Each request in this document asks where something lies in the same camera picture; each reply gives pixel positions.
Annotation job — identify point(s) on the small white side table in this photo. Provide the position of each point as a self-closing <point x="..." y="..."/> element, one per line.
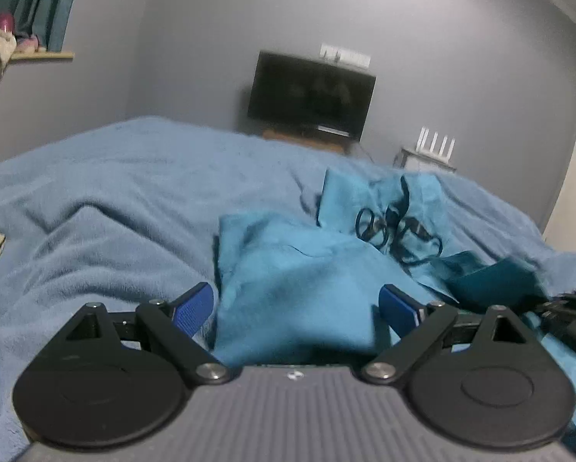
<point x="414" y="161"/>

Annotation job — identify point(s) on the white wifi router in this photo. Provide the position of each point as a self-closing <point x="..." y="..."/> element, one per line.
<point x="439" y="147"/>

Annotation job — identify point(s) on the wooden window sill shelf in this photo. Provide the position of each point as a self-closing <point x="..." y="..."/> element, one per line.
<point x="42" y="56"/>

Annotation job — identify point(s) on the teal blue garment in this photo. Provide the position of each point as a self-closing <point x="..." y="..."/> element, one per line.
<point x="293" y="292"/>

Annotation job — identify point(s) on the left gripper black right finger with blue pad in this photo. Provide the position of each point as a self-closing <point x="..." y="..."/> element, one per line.
<point x="484" y="381"/>

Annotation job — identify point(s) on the light blue bed blanket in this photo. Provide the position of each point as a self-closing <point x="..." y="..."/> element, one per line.
<point x="127" y="213"/>

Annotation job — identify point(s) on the wooden tv stand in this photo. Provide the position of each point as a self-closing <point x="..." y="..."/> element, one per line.
<point x="306" y="139"/>

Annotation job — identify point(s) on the white power strip on wall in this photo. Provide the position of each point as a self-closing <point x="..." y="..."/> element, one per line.
<point x="338" y="55"/>

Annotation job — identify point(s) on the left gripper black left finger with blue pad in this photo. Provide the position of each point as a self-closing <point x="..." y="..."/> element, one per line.
<point x="107" y="379"/>

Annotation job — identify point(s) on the black flat screen television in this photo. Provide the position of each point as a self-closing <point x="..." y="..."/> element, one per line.
<point x="291" y="90"/>

